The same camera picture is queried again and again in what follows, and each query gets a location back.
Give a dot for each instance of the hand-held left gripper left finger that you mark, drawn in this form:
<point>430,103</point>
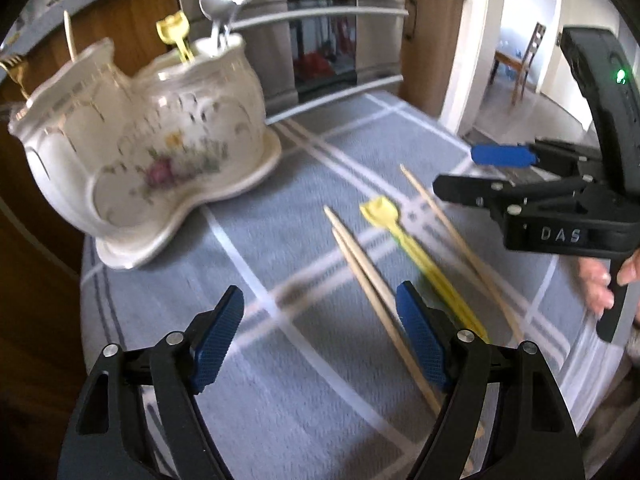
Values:
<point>217,340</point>

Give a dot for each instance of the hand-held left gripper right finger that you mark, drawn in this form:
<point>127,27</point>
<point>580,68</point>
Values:
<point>422,335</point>

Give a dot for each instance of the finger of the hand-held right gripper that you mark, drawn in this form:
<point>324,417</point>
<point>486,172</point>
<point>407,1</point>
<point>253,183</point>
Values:
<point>502,155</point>
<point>470,190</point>

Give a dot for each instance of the wooden chopstick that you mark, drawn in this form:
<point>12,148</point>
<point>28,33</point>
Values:
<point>390,335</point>
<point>70,35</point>
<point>375,285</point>
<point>460,250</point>

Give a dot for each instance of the yellow plastic spoon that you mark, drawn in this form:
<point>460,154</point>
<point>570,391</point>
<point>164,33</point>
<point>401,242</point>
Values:
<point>400,240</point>
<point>175,32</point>

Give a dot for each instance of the white floral ceramic utensil holder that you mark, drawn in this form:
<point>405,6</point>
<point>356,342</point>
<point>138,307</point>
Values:
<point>150,140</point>

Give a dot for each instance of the gold fork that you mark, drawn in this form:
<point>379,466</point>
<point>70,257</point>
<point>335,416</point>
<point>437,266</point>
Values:
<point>15,75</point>

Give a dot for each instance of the person's right hand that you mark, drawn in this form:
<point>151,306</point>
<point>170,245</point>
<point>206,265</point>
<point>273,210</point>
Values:
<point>597,280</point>

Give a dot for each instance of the grey plaid tablecloth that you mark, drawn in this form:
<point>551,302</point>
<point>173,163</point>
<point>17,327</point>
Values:
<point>300,360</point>

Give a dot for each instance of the wooden chair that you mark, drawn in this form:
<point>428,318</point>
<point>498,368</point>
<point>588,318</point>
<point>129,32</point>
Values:
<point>531,60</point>

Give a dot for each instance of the narrow wooden cabinet door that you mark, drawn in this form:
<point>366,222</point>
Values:
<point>430,50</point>

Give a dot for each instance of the white ceramic drip saucer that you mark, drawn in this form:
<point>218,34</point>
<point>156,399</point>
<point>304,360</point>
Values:
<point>235,180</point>

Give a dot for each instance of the stainless steel oven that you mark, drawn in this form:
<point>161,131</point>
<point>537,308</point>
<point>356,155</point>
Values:
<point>325,40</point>

